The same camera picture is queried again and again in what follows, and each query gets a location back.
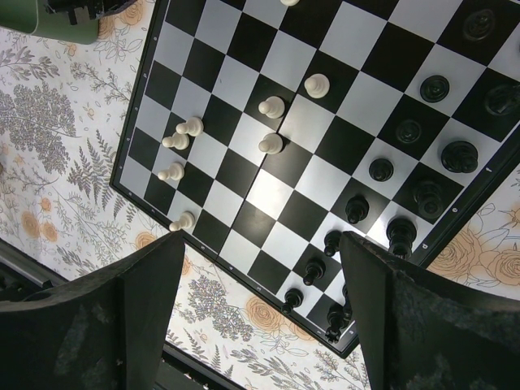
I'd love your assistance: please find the black chess queen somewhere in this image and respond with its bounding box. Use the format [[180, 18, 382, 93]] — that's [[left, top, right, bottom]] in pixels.
[[414, 180, 444, 219]]

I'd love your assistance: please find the floral table cloth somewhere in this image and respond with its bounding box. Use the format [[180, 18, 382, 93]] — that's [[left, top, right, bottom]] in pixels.
[[1, 1, 519, 389]]

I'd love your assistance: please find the black chess pawn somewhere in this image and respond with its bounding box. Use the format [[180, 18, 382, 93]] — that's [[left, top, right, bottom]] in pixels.
[[396, 119, 422, 144], [345, 195, 370, 225], [369, 158, 394, 182], [419, 75, 450, 103]]

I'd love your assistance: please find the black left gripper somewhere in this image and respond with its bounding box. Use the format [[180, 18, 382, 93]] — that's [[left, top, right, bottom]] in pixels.
[[44, 0, 134, 24]]

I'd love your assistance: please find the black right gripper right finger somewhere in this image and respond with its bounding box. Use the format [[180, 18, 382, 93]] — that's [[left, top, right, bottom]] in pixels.
[[340, 232, 519, 389]]

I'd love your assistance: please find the white chess pawn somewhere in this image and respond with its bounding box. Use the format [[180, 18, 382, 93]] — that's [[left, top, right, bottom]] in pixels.
[[258, 133, 284, 154], [258, 96, 285, 119], [304, 73, 330, 99]]

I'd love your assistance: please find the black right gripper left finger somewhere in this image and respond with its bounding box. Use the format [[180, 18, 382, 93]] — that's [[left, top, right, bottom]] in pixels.
[[0, 230, 187, 390]]

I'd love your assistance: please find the green plastic tray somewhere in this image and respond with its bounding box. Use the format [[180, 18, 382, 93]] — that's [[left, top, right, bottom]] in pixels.
[[1, 0, 99, 45]]

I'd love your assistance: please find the black chess bishop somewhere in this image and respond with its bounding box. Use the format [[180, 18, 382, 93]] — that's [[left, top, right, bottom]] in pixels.
[[440, 141, 479, 174]]

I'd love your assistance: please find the black white chess board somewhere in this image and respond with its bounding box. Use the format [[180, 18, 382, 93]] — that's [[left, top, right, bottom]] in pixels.
[[110, 1, 519, 357]]

